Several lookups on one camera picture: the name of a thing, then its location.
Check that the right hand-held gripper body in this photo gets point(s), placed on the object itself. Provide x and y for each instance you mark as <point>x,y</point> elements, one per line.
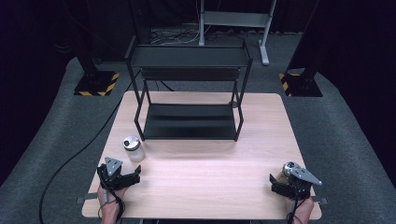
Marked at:
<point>299,186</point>

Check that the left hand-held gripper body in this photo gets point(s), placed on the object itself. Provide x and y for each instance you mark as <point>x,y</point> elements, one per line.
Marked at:
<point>113,179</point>

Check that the person's right hand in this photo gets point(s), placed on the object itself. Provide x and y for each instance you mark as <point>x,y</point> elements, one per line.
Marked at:
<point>305,211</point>

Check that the brown-filled glass jar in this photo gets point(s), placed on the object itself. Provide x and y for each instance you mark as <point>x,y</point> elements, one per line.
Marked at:
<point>281,177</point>

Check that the white metal stand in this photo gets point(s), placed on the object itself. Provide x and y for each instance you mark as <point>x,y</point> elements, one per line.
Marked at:
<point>235,19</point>

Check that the person's left hand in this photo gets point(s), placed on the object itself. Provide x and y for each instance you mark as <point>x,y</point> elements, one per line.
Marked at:
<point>109,209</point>

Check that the black two-tier metal rack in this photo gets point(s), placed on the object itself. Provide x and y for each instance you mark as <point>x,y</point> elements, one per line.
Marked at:
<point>190,121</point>

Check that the small silver round object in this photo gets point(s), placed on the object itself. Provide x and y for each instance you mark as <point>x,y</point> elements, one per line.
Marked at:
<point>134,150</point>

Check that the black stand with striped base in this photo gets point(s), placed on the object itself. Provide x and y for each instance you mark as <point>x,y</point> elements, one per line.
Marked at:
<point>95,83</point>
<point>300,84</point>

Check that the grey table bracket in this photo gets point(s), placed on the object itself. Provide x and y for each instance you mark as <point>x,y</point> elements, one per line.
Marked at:
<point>320,201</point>
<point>87,197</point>

